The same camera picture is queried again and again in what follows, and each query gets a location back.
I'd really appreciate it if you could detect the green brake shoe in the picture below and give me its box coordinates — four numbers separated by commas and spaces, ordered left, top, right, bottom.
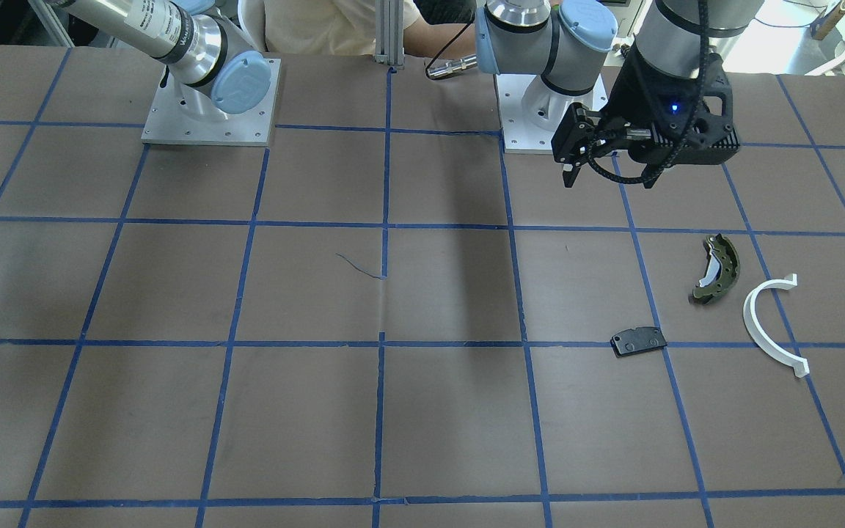
691, 233, 740, 305

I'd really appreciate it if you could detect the black brake pad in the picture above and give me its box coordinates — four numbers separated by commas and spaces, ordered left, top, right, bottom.
610, 326, 667, 358

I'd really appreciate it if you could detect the person in beige shirt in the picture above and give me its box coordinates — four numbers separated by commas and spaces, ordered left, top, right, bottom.
262, 1, 476, 59

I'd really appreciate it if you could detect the aluminium frame post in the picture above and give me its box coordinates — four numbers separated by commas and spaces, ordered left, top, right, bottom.
373, 0, 405, 70

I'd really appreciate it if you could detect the white curved plastic bracket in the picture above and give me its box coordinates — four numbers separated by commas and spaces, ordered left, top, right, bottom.
742, 273, 811, 378

